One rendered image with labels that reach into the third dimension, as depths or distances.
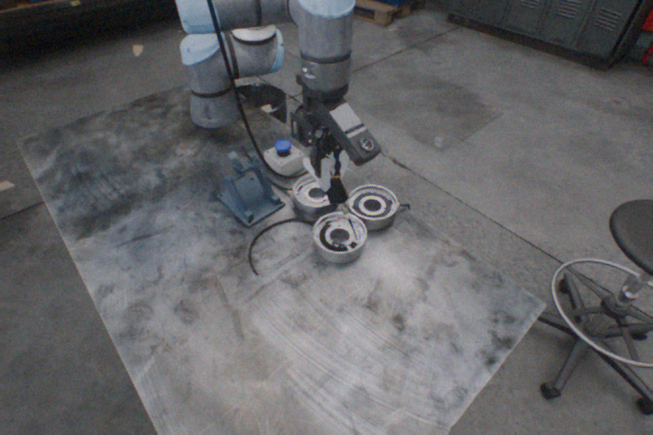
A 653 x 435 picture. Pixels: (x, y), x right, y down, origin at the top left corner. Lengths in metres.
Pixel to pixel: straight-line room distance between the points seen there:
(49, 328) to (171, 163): 1.06
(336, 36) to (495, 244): 1.58
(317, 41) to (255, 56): 0.55
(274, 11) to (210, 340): 0.52
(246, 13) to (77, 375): 1.45
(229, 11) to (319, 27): 0.13
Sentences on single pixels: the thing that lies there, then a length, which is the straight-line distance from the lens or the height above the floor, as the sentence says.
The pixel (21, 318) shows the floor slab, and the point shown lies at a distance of 2.00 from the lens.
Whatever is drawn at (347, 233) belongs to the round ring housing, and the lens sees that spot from 0.77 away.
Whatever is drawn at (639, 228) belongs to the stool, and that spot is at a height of 0.62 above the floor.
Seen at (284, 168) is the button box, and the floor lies 0.83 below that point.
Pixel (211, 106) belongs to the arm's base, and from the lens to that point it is 1.12.
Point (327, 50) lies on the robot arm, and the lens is 0.54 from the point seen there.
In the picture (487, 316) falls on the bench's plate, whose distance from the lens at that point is 0.74.
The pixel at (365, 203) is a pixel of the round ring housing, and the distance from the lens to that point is 0.83.
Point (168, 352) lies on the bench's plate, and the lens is 0.71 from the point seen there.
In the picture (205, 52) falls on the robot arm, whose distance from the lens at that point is 1.06.
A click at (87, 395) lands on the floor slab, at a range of 1.69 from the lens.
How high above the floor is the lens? 1.40
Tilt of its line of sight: 43 degrees down
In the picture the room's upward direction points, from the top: straight up
